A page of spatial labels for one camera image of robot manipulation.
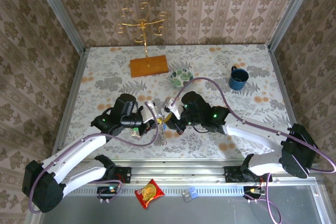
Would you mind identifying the aluminium frame post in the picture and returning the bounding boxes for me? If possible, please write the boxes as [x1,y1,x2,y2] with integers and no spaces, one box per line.
[29,0,87,53]
[267,0,320,51]

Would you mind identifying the purple cable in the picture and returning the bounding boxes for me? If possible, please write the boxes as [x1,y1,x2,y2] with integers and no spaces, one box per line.
[176,77,336,224]
[28,103,161,213]

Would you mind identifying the slotted grey cable duct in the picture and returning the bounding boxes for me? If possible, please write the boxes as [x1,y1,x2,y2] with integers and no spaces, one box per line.
[61,185,245,196]

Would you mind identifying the floral table cover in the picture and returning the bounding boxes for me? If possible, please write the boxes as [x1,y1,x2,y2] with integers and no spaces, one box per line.
[56,45,302,159]

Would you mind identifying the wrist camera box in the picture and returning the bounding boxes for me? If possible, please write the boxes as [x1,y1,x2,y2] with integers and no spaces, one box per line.
[145,100,164,119]
[162,97,182,120]

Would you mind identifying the grey metal panel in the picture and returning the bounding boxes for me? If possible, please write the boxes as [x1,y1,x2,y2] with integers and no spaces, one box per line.
[25,184,329,224]

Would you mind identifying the aluminium front rail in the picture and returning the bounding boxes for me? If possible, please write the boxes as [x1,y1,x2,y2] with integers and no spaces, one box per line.
[36,158,324,185]

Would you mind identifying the red snack packet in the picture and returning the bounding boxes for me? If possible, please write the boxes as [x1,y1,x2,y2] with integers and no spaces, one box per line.
[134,178,165,210]

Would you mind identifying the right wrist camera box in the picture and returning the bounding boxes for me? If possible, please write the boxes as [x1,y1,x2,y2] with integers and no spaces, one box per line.
[162,97,182,120]

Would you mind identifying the green leaf pattern bowl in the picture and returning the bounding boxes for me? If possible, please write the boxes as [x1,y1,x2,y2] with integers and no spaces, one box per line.
[170,68,195,88]

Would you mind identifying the aluminium side rail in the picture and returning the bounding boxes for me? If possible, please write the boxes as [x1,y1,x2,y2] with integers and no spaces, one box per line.
[49,47,89,166]
[267,45,311,164]

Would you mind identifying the dark blue mug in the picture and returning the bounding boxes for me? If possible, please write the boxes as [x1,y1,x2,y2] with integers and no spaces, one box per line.
[228,66,250,91]

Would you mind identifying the small black controller board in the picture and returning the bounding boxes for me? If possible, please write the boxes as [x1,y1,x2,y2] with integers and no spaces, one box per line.
[97,185,123,201]
[243,186,266,200]

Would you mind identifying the gold wire stand wooden base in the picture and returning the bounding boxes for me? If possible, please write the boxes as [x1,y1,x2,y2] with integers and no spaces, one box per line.
[114,2,169,79]

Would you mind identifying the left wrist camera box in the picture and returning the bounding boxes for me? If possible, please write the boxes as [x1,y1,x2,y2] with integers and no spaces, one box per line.
[145,100,164,119]

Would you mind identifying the metal keyring with small rings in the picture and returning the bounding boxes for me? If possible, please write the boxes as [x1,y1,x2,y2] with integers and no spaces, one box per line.
[159,118,170,146]

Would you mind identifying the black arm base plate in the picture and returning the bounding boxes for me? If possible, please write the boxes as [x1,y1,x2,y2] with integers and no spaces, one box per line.
[85,166,132,184]
[224,165,273,183]

